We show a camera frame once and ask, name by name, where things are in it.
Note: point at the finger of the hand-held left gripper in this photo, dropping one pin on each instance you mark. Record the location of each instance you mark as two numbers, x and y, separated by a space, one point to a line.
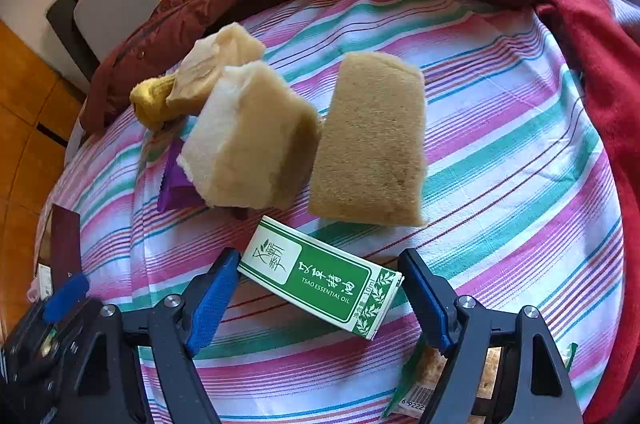
65 296

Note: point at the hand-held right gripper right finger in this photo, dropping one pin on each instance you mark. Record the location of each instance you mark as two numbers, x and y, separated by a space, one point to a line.
432 304

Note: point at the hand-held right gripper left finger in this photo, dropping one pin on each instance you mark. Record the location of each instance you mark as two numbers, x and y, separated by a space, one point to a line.
207 299

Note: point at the purple snack packet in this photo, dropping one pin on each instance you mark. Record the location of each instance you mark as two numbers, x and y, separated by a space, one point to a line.
172 194

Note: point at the green and white carton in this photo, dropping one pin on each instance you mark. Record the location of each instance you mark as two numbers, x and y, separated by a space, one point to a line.
320 276

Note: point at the thick pale sponge block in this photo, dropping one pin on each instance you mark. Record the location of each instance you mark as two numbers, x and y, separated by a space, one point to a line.
245 138

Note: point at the tan sponge block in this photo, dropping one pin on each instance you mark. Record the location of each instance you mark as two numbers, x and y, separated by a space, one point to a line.
370 138

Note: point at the dented pale sponge piece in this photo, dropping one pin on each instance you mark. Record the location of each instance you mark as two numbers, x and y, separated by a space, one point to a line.
220 58

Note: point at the green snack packet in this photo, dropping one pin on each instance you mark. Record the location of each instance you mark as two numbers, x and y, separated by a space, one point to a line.
415 384

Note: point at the striped bed sheet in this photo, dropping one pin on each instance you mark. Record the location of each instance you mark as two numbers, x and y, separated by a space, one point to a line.
500 153

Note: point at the wooden wardrobe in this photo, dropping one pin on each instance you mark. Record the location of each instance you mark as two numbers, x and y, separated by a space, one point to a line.
20 128

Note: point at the yellow sock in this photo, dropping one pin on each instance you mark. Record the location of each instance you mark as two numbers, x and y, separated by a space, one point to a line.
147 103

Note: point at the red blanket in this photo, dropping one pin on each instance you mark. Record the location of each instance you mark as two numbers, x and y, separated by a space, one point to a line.
615 103

